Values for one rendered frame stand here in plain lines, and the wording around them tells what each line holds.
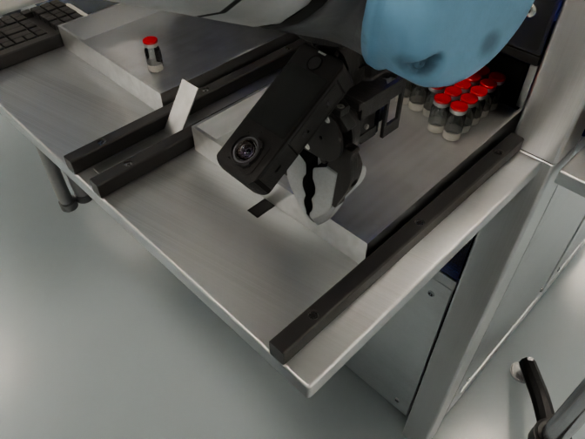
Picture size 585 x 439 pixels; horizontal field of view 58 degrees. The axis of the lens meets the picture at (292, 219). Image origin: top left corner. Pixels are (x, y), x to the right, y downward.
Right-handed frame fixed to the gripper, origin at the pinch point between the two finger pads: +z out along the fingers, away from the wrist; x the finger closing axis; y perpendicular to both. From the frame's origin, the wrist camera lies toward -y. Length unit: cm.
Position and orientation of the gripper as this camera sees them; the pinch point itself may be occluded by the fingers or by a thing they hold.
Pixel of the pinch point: (311, 216)
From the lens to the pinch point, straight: 51.2
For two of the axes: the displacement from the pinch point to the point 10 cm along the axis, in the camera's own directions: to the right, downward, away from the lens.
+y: 7.0, -5.1, 4.9
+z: 0.0, 6.9, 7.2
